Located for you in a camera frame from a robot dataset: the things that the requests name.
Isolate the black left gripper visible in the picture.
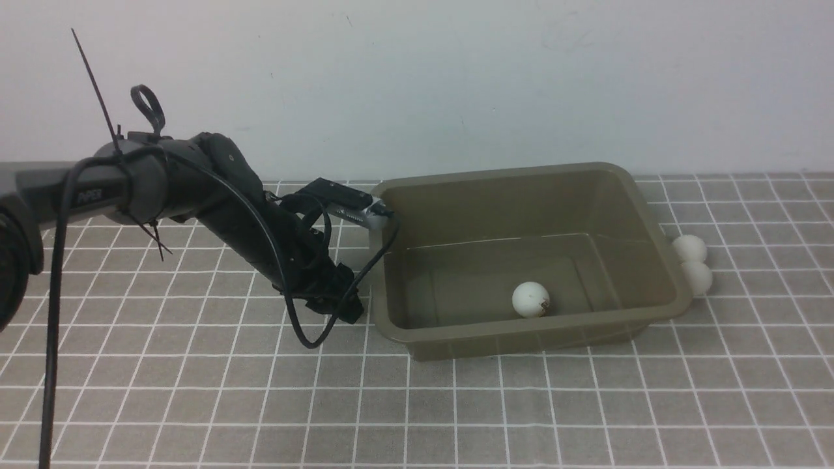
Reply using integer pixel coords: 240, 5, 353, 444
263, 193, 364, 324

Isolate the olive plastic bin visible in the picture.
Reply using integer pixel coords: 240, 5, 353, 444
367, 162, 693, 360

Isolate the white ping-pong ball with mark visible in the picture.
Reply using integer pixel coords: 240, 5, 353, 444
511, 281, 551, 319

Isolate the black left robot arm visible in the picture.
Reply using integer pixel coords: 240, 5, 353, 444
2, 132, 364, 326

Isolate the grey checkered tablecloth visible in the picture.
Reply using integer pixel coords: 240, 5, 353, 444
0, 172, 834, 469

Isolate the black zip tie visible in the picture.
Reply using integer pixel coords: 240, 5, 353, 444
65, 28, 173, 261

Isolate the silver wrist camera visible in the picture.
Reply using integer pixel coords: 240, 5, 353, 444
297, 178, 394, 231

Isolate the black camera cable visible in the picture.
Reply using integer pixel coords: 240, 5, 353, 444
38, 153, 401, 469

